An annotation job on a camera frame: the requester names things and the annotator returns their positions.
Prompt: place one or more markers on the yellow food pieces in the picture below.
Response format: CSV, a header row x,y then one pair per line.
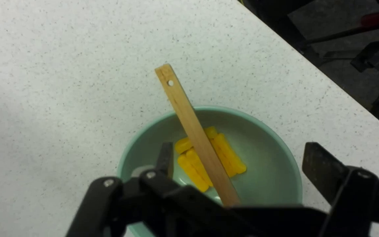
x,y
192,166

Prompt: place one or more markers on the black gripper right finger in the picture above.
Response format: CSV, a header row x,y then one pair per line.
x,y
325,172

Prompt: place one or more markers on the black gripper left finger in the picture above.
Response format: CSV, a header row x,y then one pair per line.
x,y
164,162

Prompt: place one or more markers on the wooden spatula with yellow blade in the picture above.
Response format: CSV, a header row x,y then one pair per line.
x,y
186,116

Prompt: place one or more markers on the mint green bowl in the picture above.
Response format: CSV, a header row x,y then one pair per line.
x,y
272,175

